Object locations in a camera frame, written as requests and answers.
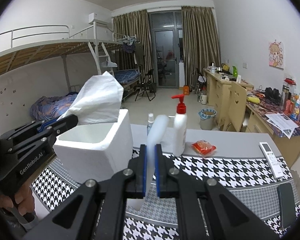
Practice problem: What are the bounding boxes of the glass balcony door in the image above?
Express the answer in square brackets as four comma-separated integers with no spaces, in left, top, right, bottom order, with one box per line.
[148,10,183,88]

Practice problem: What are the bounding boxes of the printed paper sheets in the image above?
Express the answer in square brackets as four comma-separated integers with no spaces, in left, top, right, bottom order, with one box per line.
[266,113,298,139]

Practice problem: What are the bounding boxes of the left brown curtain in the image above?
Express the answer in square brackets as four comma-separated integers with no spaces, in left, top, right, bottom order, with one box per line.
[113,10,153,75]

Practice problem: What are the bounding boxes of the white styrofoam box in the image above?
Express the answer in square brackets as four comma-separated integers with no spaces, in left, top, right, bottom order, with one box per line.
[53,109,133,183]

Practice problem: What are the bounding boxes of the white metal bunk bed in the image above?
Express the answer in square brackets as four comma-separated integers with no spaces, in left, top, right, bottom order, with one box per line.
[0,20,137,110]

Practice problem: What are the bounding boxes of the blue trash bin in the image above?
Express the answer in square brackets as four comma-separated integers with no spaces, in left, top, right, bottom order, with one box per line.
[198,108,217,131]

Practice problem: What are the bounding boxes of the blue spray bottle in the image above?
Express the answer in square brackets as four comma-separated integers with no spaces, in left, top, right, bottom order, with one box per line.
[147,113,154,135]

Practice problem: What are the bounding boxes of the white air conditioner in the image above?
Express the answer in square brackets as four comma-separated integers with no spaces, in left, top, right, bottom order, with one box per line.
[88,12,111,26]

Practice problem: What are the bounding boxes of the white foam tube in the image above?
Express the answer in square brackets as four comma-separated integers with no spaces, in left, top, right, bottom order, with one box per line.
[130,115,169,210]

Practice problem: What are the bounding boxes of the wooden desk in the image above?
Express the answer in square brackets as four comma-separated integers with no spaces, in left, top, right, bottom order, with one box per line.
[204,70,300,167]

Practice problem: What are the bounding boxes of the right brown curtain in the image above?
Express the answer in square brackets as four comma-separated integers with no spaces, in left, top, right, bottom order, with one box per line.
[181,6,221,86]

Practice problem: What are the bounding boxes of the black smartphone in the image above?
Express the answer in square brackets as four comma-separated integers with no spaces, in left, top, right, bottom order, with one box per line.
[277,183,296,229]

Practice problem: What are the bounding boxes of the black shoes on desk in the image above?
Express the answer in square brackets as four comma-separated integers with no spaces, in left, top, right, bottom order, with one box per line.
[264,87,281,106]

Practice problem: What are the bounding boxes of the white tissue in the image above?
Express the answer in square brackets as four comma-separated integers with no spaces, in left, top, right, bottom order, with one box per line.
[59,72,124,125]

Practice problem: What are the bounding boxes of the white lotion pump bottle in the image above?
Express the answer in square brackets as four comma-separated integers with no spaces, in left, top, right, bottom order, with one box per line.
[171,94,187,157]

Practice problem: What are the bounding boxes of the black folding chair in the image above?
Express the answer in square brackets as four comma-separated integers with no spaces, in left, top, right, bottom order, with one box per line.
[135,69,157,101]

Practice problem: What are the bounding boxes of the red snack packet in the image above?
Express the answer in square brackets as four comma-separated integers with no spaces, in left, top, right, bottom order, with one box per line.
[191,140,217,157]

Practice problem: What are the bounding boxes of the green bottle on desk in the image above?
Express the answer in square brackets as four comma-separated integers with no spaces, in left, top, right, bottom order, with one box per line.
[232,66,238,78]

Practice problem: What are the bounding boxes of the yellow banana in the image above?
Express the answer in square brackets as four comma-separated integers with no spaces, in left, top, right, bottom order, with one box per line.
[247,96,260,104]

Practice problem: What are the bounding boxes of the orange container on floor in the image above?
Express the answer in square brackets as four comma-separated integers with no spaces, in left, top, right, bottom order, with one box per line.
[183,85,190,95]

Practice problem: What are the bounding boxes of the brown curtain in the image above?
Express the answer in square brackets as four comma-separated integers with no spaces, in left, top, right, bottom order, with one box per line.
[181,6,221,86]
[113,10,153,75]

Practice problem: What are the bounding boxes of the blue plaid quilt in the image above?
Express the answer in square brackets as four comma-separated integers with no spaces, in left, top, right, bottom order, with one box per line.
[30,94,77,121]

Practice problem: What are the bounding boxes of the person's left hand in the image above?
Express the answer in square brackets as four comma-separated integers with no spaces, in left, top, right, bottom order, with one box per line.
[0,180,35,216]

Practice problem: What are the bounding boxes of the wooden smiley chair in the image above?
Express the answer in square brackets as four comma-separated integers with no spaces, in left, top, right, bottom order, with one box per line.
[216,81,247,132]

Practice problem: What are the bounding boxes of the white remote control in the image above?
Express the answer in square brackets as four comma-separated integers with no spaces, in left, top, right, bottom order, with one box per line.
[259,142,284,179]

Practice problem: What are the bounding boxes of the anime girl poster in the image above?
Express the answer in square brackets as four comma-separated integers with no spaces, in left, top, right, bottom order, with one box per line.
[268,40,284,69]

